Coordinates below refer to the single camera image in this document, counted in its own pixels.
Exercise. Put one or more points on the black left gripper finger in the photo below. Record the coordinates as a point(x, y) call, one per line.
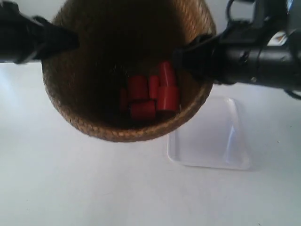
point(55, 39)

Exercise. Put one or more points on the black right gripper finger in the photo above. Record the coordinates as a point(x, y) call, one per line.
point(195, 57)

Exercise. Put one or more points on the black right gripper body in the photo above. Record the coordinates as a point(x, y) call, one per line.
point(234, 57)

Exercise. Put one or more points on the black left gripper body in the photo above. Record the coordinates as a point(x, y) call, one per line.
point(20, 35)

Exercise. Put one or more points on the red cylinder thin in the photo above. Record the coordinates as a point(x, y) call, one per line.
point(153, 83)

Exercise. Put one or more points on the red cylinder large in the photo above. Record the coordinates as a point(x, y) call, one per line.
point(141, 111)
point(137, 88)

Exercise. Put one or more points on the brown woven basket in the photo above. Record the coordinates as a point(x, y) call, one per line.
point(119, 38)

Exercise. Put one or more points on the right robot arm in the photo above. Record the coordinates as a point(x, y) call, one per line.
point(265, 51)

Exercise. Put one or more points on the white plastic tray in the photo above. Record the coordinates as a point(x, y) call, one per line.
point(213, 138)

